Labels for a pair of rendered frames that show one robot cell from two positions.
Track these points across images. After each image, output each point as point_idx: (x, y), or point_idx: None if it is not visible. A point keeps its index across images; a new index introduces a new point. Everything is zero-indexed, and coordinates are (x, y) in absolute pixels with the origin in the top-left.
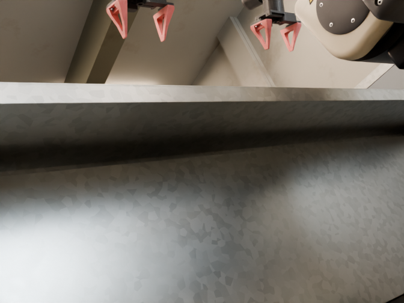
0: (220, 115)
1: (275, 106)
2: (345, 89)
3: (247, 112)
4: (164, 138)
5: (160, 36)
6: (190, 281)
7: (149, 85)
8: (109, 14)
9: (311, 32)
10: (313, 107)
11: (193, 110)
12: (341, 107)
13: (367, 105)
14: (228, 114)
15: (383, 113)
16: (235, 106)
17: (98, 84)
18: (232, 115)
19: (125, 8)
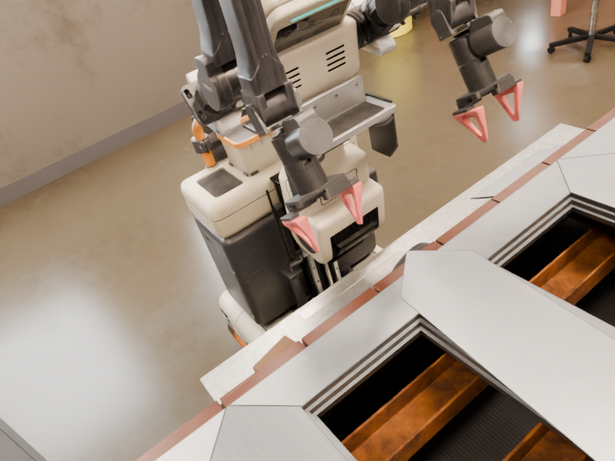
0: (462, 219)
1: (425, 238)
2: (368, 260)
3: (445, 229)
4: None
5: (486, 134)
6: None
7: (482, 178)
8: (522, 87)
9: (383, 205)
10: (394, 262)
11: (474, 205)
12: (367, 283)
13: (338, 302)
14: (458, 221)
15: None
16: (450, 219)
17: (499, 166)
18: (455, 224)
19: (497, 98)
